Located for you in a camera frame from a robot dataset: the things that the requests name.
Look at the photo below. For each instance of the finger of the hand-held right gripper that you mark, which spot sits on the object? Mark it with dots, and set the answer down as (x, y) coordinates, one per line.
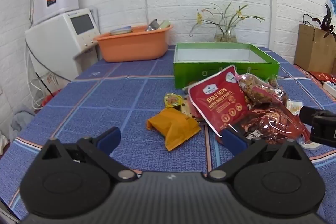
(311, 113)

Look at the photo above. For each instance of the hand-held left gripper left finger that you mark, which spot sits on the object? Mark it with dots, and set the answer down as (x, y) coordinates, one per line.
(109, 138)

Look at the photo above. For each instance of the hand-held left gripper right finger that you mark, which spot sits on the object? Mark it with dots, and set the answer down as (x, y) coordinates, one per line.
(233, 140)

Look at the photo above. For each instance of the small white snack packet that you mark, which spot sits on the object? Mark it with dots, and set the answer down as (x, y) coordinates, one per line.
(292, 106)

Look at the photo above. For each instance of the red nuts pouch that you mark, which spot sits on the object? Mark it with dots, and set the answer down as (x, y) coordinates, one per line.
(218, 103)

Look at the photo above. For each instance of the red clear dried fruit bag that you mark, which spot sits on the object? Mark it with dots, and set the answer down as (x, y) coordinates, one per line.
(270, 119)

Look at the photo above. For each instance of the clear bag of mixed nuts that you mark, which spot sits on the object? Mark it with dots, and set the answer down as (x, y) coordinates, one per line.
(256, 90)

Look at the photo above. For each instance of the orange snack packet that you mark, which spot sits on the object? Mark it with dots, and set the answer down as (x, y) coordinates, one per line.
(173, 124)

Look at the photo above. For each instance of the small yellow jelly cup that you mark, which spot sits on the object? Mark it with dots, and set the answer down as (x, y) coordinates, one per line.
(172, 100)

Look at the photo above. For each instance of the green cardboard box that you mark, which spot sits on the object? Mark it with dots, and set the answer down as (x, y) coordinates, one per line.
(199, 74)

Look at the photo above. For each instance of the white power strip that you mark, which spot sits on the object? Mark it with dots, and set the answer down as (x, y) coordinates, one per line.
(330, 88)

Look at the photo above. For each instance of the red flat box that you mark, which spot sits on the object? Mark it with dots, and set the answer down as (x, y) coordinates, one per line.
(323, 75)

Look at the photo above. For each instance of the blue checked tablecloth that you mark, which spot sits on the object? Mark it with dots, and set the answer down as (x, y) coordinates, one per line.
(105, 98)

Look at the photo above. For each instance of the brown paper bag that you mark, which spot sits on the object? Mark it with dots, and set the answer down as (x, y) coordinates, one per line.
(312, 50)

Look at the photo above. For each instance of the red bucket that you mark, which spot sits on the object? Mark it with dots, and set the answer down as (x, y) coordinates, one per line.
(50, 99)

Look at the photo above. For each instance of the grey cloth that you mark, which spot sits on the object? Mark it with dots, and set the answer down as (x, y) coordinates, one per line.
(21, 121)

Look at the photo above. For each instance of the purple leaf plant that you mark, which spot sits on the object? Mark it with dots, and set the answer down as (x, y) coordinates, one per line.
(328, 22)

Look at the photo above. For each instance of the orange plastic basin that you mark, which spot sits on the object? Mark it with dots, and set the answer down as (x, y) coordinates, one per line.
(131, 48)

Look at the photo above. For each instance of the glass vase with yellow flowers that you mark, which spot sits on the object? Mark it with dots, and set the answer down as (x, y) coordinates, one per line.
(225, 35)

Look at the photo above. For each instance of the white appliance with screen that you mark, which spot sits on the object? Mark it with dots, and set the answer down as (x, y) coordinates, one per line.
(52, 37)

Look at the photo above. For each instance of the metal cup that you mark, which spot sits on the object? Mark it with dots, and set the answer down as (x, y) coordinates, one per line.
(152, 26)

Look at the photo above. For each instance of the pale green container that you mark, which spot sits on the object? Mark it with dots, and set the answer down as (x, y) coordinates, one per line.
(163, 24)

